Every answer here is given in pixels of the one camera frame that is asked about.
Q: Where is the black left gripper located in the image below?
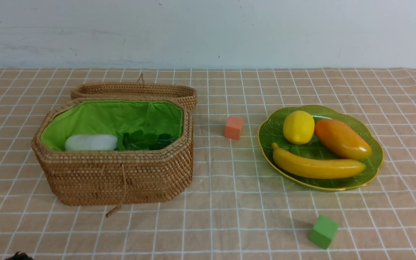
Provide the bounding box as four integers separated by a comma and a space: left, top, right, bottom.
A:
5, 252, 33, 260

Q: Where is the white toy radish with leaves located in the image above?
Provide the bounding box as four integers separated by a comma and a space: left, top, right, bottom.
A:
65, 130, 177, 151

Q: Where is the yellow toy banana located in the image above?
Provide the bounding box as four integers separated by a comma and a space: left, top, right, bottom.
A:
271, 143, 366, 179

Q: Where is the yellow toy lemon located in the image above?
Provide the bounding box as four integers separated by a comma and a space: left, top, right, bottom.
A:
283, 110, 315, 145

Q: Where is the orange yellow toy mango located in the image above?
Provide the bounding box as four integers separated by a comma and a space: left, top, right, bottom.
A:
314, 119, 372, 161

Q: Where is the woven wicker basket green lining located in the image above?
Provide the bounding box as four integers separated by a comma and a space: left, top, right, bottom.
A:
31, 98, 194, 206

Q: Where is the checkered beige tablecloth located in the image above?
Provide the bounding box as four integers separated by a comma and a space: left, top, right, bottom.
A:
0, 68, 416, 260

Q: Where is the orange foam cube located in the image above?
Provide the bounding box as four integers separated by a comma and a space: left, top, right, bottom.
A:
224, 116, 244, 140

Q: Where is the green glass leaf plate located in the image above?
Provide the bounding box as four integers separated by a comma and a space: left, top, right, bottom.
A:
257, 105, 384, 191

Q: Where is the green foam cube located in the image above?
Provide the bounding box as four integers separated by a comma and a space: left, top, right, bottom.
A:
308, 214, 339, 250

